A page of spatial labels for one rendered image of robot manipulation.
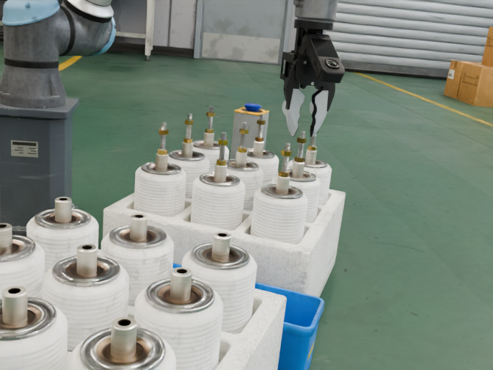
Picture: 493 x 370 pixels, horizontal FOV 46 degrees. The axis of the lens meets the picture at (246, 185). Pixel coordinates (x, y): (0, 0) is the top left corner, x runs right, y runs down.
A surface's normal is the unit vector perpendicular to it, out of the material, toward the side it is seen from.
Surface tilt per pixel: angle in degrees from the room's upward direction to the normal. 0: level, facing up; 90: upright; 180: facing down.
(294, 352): 92
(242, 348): 0
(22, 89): 72
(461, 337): 0
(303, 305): 88
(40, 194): 90
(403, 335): 0
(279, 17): 90
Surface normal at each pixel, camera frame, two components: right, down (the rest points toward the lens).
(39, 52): 0.61, 0.29
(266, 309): 0.10, -0.95
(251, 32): 0.12, 0.30
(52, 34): 0.83, 0.24
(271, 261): -0.31, 0.26
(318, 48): 0.25, -0.65
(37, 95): 0.50, 0.00
